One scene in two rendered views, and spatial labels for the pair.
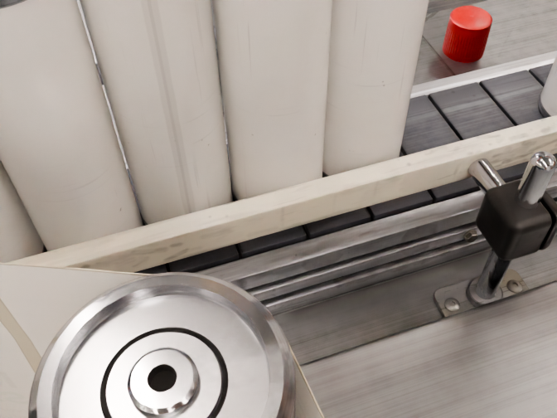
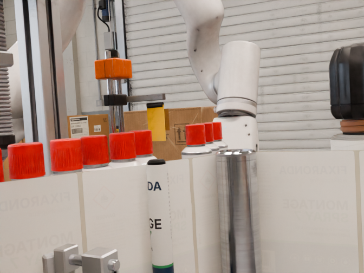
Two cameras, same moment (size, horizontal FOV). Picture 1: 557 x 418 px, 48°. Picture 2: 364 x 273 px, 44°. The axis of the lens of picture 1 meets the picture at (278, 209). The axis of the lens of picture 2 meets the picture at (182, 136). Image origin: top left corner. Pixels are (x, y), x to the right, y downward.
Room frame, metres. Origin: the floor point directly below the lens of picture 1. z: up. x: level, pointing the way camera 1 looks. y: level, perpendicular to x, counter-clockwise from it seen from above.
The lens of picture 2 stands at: (-0.23, 0.34, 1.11)
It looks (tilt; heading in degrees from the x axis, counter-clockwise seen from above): 3 degrees down; 317
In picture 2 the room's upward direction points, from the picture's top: 3 degrees counter-clockwise
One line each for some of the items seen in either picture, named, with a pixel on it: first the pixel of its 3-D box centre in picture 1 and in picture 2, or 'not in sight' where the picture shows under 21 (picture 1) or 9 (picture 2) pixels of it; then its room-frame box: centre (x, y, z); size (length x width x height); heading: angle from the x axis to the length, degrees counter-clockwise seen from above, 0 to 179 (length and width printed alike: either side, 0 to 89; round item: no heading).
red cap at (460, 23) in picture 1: (467, 33); not in sight; (0.43, -0.16, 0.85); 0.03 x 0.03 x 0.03
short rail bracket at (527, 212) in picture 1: (511, 236); not in sight; (0.19, -0.12, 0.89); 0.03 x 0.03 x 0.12; 18
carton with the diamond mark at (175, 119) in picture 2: not in sight; (181, 151); (0.78, -0.61, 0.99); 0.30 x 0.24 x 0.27; 116
